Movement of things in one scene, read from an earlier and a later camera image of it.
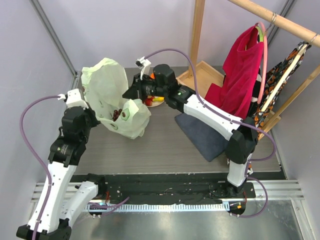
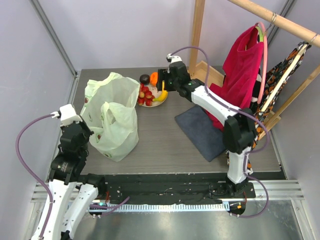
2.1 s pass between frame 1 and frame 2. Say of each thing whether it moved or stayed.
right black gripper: moved
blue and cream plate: stayed
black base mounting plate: stayed
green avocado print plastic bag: moved
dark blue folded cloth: stayed
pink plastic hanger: stayed
